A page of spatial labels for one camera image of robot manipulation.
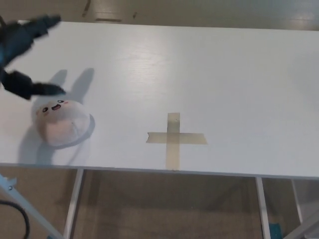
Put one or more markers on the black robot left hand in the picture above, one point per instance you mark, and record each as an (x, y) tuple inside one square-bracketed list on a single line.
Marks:
[(17, 39)]

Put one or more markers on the teal floor marker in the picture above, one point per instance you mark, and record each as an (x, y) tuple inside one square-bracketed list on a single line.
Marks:
[(275, 231)]

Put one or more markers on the pink dumpling plush toy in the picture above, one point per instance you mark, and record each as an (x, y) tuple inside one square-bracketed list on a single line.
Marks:
[(59, 124)]

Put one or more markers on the light blue metal frame bar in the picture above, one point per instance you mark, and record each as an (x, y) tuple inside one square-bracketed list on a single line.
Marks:
[(10, 187)]

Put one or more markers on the white table leg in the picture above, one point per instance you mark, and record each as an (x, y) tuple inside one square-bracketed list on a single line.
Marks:
[(297, 204), (72, 211), (262, 211)]

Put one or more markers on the grey metal bar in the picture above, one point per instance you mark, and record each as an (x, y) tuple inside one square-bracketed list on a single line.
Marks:
[(306, 227)]

